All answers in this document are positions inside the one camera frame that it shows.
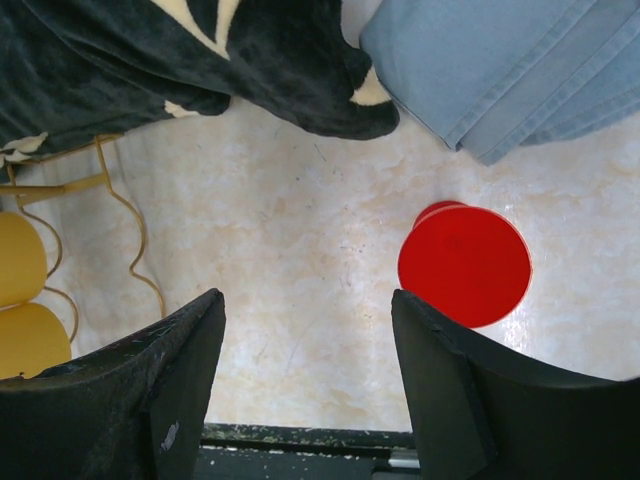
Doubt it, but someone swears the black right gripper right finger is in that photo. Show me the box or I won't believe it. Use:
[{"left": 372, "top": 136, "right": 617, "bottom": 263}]
[{"left": 391, "top": 290, "right": 639, "bottom": 479}]

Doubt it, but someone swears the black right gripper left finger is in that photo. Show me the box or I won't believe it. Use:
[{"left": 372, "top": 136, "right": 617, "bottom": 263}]
[{"left": 1, "top": 289, "right": 225, "bottom": 479}]

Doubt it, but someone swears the red plastic wine glass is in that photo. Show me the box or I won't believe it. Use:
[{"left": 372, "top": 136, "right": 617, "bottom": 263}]
[{"left": 397, "top": 200, "right": 533, "bottom": 328}]

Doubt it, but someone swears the orange plastic wine glass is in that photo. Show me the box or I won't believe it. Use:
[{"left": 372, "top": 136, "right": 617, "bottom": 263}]
[{"left": 1, "top": 212, "right": 48, "bottom": 308}]

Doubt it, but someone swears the light blue denim cloth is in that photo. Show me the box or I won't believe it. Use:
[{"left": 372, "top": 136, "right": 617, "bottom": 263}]
[{"left": 360, "top": 0, "right": 639, "bottom": 165}]

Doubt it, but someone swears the black patterned plush blanket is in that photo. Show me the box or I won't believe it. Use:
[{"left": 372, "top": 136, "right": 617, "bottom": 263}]
[{"left": 1, "top": 1, "right": 399, "bottom": 163}]

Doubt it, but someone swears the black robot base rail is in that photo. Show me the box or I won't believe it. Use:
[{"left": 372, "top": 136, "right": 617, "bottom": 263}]
[{"left": 193, "top": 423, "right": 421, "bottom": 480}]

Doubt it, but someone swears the gold wire glass rack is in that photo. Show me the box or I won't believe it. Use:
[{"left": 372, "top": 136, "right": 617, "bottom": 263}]
[{"left": 1, "top": 134, "right": 167, "bottom": 355}]

